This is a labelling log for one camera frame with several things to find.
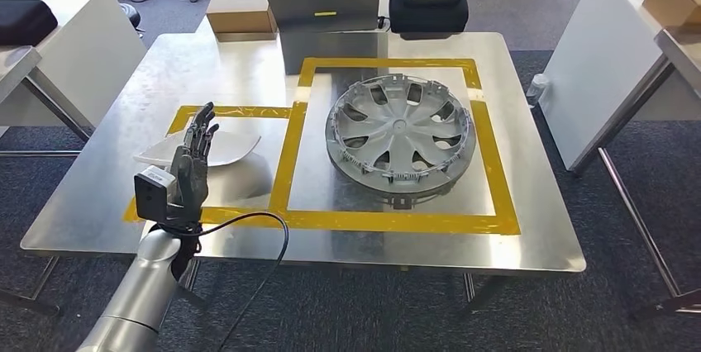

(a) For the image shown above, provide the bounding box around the small yellow tape frame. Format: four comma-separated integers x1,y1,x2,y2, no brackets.
122,104,294,226

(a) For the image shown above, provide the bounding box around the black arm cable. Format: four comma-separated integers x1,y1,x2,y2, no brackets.
159,211,290,352

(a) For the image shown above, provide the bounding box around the grey wheel hubcap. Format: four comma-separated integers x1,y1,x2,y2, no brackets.
325,73,478,209

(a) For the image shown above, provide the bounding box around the black soft carry case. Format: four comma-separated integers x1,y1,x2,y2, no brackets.
0,0,60,47
389,0,470,40

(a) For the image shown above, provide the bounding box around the clear plastic bottle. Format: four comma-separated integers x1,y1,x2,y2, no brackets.
525,73,551,108

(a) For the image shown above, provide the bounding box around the white curved plastic part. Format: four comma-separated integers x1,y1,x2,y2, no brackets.
132,129,262,169

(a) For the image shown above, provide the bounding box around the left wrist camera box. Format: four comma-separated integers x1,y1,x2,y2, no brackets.
134,165,178,224

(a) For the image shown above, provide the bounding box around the steel workbench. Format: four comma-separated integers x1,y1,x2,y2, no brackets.
569,26,701,318
0,45,94,159
0,31,587,318

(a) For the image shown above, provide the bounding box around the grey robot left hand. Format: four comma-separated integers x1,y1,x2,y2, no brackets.
166,102,220,225

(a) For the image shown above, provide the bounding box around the large yellow tape frame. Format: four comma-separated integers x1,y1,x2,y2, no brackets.
268,56,522,236

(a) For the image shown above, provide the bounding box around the grey laptop yellow sticker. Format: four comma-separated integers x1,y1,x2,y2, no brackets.
262,0,383,34

